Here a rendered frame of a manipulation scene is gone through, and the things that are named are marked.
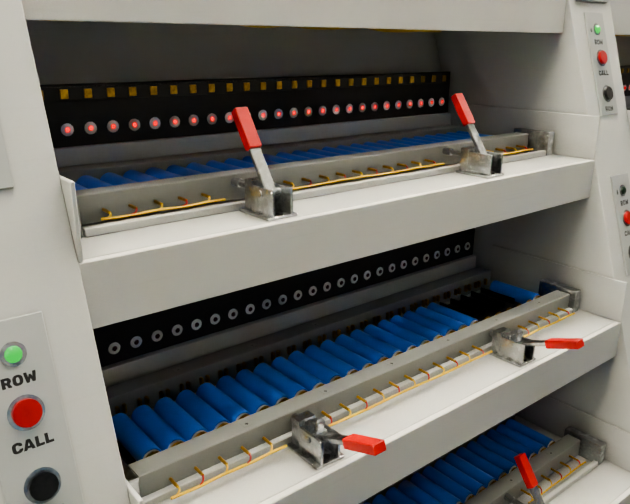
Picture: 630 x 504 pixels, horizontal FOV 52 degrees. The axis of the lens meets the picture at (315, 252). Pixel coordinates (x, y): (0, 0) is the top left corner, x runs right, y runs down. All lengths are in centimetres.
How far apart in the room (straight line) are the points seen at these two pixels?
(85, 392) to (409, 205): 31
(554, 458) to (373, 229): 43
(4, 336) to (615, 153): 70
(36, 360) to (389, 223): 30
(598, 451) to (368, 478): 42
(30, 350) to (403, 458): 32
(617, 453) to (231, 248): 61
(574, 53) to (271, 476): 58
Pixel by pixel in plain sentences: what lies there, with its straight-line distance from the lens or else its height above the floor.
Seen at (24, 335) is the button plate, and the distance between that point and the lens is 41.
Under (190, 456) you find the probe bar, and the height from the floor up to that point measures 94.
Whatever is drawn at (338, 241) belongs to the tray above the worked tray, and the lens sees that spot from 53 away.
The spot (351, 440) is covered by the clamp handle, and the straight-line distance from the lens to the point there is 49.
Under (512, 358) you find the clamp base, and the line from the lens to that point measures 71.
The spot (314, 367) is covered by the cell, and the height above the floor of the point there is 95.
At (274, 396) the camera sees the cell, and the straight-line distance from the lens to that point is 58.
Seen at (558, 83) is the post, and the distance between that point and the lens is 85.
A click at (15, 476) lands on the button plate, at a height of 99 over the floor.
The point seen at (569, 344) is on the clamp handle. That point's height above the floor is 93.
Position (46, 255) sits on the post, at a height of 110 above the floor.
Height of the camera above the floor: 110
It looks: 4 degrees down
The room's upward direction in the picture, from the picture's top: 11 degrees counter-clockwise
